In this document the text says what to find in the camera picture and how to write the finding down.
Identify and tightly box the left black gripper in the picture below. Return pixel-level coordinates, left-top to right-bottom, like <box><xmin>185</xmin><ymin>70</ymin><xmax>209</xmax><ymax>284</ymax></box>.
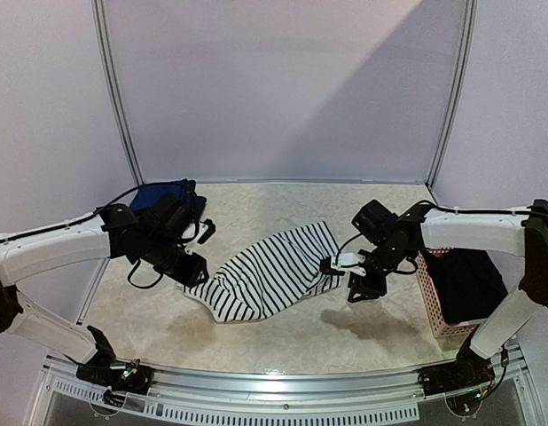
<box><xmin>143</xmin><ymin>233</ymin><xmax>210</xmax><ymax>288</ymax></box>

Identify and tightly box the black white striped tank top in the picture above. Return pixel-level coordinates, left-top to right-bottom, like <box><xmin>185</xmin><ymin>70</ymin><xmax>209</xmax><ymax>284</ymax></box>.
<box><xmin>181</xmin><ymin>221</ymin><xmax>341</xmax><ymax>323</ymax></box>

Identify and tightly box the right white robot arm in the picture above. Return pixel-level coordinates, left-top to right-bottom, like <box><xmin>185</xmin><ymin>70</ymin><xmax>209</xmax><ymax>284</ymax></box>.
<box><xmin>352</xmin><ymin>199</ymin><xmax>548</xmax><ymax>387</ymax></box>

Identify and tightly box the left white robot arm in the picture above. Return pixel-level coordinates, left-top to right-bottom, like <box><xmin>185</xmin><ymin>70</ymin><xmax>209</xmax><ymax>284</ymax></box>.
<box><xmin>0</xmin><ymin>192</ymin><xmax>215</xmax><ymax>385</ymax></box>

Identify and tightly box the pink perforated laundry basket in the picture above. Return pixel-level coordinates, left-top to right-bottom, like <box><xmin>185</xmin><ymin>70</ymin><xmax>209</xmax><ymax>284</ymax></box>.
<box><xmin>416</xmin><ymin>248</ymin><xmax>485</xmax><ymax>339</ymax></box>

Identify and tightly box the folded blue garment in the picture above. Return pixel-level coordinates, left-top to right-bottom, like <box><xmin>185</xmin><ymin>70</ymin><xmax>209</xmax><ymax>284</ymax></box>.
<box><xmin>129</xmin><ymin>178</ymin><xmax>207</xmax><ymax>220</ymax></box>

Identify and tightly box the black garment in basket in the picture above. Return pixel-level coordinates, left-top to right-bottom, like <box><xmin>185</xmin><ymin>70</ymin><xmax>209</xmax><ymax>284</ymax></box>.
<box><xmin>423</xmin><ymin>248</ymin><xmax>508</xmax><ymax>324</ymax></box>

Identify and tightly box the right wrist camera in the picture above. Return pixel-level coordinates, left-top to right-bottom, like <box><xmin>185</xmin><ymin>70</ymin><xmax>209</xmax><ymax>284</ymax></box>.
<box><xmin>319</xmin><ymin>253</ymin><xmax>366</xmax><ymax>277</ymax></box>

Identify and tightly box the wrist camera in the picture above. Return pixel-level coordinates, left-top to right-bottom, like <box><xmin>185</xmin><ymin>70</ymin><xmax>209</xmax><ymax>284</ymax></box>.
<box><xmin>319</xmin><ymin>253</ymin><xmax>366</xmax><ymax>277</ymax></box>
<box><xmin>181</xmin><ymin>218</ymin><xmax>216</xmax><ymax>244</ymax></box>

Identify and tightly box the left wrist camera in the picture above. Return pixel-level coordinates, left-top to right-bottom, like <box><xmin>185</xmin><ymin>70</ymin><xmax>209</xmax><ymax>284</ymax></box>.
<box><xmin>181</xmin><ymin>218</ymin><xmax>216</xmax><ymax>244</ymax></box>

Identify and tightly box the aluminium front rail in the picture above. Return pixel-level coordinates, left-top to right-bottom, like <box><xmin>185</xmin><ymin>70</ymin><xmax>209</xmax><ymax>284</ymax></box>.
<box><xmin>26</xmin><ymin>344</ymin><xmax>546</xmax><ymax>425</ymax></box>

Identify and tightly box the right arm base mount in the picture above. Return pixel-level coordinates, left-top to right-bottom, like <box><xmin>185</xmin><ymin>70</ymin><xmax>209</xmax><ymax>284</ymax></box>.
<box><xmin>417</xmin><ymin>343</ymin><xmax>510</xmax><ymax>399</ymax></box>

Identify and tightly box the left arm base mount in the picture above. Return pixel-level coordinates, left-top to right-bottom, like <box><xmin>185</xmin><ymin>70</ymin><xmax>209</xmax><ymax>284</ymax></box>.
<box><xmin>76</xmin><ymin>326</ymin><xmax>154</xmax><ymax>395</ymax></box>

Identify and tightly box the left aluminium corner post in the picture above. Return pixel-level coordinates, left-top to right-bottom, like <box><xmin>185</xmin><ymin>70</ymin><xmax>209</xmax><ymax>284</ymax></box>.
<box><xmin>91</xmin><ymin>0</ymin><xmax>144</xmax><ymax>185</ymax></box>

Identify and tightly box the aluminium corner post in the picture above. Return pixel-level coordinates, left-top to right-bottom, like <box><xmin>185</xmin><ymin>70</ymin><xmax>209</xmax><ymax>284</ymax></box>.
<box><xmin>426</xmin><ymin>0</ymin><xmax>478</xmax><ymax>193</ymax></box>
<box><xmin>91</xmin><ymin>0</ymin><xmax>144</xmax><ymax>185</ymax></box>

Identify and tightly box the right aluminium corner post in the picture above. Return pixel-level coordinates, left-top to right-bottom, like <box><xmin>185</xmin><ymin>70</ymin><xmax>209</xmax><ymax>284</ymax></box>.
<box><xmin>426</xmin><ymin>0</ymin><xmax>478</xmax><ymax>193</ymax></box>

